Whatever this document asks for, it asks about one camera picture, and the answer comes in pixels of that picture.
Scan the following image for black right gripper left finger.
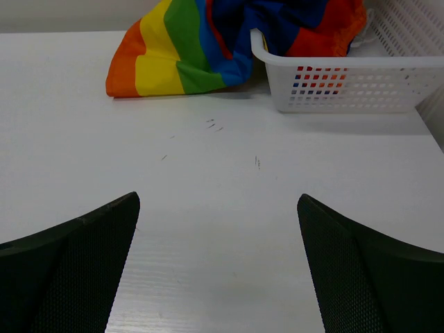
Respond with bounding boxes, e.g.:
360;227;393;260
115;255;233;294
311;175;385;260
1;192;140;332

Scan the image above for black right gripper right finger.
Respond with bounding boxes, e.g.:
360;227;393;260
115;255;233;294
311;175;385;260
297;194;443;332

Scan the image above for rainbow striped shorts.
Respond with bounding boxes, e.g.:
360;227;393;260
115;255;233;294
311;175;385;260
105;0;367;98

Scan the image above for white plastic basket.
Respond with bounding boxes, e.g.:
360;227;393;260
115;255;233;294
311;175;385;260
250;1;443;113

